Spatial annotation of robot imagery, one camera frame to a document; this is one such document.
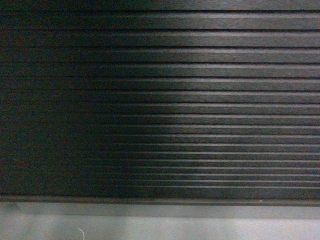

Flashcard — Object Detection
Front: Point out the black slatted checkout counter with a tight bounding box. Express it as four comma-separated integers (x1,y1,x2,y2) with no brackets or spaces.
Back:
0,0,320,219

